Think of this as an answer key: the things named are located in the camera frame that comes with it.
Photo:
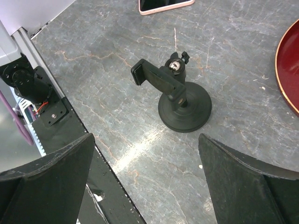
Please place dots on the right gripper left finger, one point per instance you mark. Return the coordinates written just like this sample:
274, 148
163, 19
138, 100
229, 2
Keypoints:
51, 182

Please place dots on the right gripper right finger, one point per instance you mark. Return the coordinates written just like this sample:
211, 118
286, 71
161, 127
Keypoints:
245, 190

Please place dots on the black phone stand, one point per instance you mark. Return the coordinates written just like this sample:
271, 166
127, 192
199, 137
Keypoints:
184, 106

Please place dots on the phone with pink case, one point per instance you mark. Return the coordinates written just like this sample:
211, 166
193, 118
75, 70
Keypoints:
147, 7

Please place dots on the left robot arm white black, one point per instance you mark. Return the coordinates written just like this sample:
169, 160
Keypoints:
20, 75

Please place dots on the round red tray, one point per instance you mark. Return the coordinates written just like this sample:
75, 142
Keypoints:
287, 67

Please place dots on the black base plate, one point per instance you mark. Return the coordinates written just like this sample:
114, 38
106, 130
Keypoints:
85, 189

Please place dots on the slotted cable duct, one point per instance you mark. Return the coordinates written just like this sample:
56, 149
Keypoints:
27, 110

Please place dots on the left aluminium frame post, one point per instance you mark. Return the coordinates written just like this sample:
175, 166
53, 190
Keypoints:
11, 47

